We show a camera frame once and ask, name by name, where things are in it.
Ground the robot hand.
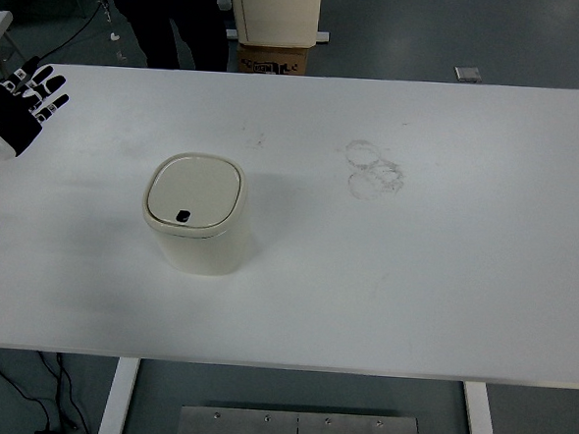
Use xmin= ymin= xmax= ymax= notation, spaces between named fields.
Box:
xmin=0 ymin=54 xmax=73 ymax=176

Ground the small cream lidded trash bin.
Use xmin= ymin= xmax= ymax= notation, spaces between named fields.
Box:
xmin=138 ymin=148 xmax=257 ymax=279

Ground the person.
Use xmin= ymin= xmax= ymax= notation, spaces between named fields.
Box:
xmin=101 ymin=0 xmax=234 ymax=73

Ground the brown cardboard box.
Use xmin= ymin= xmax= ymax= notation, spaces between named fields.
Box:
xmin=236 ymin=42 xmax=311 ymax=78

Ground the white table leg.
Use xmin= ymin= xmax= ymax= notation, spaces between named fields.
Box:
xmin=95 ymin=356 xmax=141 ymax=434
xmin=459 ymin=382 xmax=504 ymax=434

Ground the white metal floor foot bar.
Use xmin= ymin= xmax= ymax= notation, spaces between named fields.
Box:
xmin=225 ymin=25 xmax=332 ymax=47

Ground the small grey floor plate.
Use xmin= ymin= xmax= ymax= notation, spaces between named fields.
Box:
xmin=453 ymin=66 xmax=484 ymax=84

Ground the long black floor cable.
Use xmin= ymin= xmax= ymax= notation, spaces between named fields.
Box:
xmin=35 ymin=0 xmax=107 ymax=67

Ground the thin black floor cable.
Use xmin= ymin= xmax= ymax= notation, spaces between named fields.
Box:
xmin=0 ymin=347 xmax=95 ymax=434

